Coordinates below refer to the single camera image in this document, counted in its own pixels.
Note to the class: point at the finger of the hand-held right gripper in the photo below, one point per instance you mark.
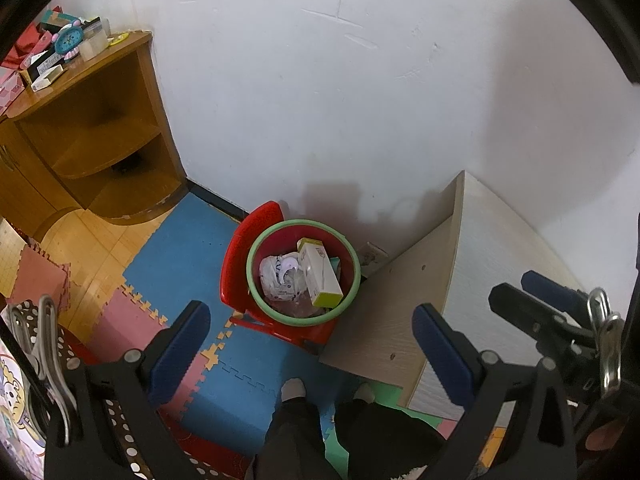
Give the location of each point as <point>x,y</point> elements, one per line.
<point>547,285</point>
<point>515,305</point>

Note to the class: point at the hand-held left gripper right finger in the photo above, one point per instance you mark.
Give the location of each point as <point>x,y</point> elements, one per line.
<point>442,355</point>

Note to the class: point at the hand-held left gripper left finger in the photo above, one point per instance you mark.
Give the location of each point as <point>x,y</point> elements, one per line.
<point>180,350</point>

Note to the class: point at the white plastic bag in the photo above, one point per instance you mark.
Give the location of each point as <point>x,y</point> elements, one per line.
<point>277,280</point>

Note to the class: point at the clear plastic blister tray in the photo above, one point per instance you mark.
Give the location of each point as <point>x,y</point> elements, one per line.
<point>300,310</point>

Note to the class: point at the red bin with green rim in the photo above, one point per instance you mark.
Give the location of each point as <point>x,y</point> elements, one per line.
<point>348,255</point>

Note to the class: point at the white carton box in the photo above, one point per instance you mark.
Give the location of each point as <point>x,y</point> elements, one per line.
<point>320,275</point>

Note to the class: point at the metal spring clip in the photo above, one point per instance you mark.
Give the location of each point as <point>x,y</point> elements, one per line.
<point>50,360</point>
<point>607,355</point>

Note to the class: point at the green foam mat tile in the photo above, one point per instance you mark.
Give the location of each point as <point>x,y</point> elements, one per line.
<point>387,397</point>

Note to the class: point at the person's right leg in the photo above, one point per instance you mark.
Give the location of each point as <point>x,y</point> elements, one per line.
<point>380,430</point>

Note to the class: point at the person's leg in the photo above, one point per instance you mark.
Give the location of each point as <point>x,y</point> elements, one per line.
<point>295,435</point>
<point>380,430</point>

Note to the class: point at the red foam mat tile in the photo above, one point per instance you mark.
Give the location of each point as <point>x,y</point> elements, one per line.
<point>210,452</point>

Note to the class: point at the red plastic chair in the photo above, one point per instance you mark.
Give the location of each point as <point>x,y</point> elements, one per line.
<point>240,260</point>

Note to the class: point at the person's left leg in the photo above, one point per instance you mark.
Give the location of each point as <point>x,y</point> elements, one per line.
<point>295,435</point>

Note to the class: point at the loose pink foam mat tile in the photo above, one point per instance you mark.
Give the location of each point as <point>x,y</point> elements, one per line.
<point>40,280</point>

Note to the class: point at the cartoon printed pink cloth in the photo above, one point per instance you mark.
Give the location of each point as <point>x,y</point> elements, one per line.
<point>12,390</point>

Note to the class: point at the small white box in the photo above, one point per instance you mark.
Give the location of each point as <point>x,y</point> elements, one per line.
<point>47,77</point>

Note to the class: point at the pink patterned box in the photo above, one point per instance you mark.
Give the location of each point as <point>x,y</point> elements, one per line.
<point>10,85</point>

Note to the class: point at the small yellow plate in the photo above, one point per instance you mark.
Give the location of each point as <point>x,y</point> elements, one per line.
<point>118,39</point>

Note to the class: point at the translucent plastic container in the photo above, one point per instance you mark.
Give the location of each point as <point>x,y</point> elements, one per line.
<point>95,44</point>

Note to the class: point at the blue alarm clock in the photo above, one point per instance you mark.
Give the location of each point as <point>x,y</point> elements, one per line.
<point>67,40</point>

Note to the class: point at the red gift bag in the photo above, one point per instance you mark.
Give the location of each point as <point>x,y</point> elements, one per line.
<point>25,45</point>

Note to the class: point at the dark green box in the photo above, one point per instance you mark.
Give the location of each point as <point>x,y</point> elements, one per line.
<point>55,17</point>

